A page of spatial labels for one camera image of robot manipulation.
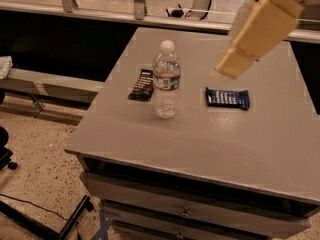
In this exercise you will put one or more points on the blue tape on floor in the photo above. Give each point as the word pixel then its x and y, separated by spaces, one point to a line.
pixel 103 232

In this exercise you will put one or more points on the metal railing frame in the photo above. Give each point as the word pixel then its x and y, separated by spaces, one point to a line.
pixel 176 14

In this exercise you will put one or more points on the black office chair base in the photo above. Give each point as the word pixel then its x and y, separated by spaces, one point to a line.
pixel 5 153

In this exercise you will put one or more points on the black floor stand frame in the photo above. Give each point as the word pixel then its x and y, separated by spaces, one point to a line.
pixel 39 229

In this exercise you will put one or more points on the white box on bench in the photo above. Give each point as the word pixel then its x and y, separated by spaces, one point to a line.
pixel 5 66

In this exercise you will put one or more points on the grey drawer cabinet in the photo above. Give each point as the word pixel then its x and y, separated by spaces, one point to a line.
pixel 209 173

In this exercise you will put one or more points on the clear plastic water bottle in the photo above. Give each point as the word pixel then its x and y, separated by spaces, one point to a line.
pixel 166 80

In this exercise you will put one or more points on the black snack bar wrapper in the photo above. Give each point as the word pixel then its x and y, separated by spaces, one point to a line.
pixel 143 88

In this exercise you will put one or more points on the grey metal bench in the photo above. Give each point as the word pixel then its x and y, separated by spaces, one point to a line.
pixel 41 88

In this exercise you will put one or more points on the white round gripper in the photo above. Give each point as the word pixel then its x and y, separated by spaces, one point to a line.
pixel 263 30

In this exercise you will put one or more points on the blue snack bar wrapper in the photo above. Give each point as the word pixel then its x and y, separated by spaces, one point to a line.
pixel 228 99

